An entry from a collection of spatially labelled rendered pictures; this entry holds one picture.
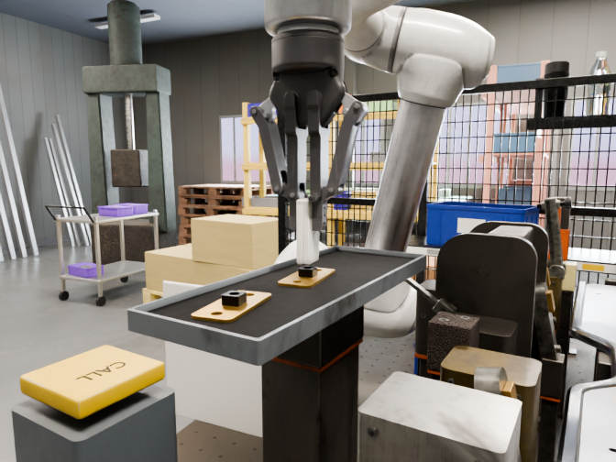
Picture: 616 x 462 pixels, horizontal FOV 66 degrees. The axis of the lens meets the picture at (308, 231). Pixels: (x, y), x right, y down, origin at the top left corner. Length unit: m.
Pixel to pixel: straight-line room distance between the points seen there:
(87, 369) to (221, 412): 0.84
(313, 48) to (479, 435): 0.36
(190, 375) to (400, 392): 0.82
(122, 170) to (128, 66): 1.24
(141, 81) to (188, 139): 3.17
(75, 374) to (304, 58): 0.33
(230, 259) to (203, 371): 2.60
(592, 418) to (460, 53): 0.67
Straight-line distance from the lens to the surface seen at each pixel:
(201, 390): 1.16
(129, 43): 6.40
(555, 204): 1.11
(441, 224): 1.56
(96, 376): 0.32
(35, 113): 8.90
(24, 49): 8.98
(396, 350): 1.58
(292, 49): 0.49
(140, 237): 6.07
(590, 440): 0.61
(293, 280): 0.50
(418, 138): 1.05
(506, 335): 0.63
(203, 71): 9.07
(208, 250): 3.84
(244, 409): 1.11
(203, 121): 8.97
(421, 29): 1.02
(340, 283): 0.50
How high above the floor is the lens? 1.28
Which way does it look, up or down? 8 degrees down
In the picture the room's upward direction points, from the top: straight up
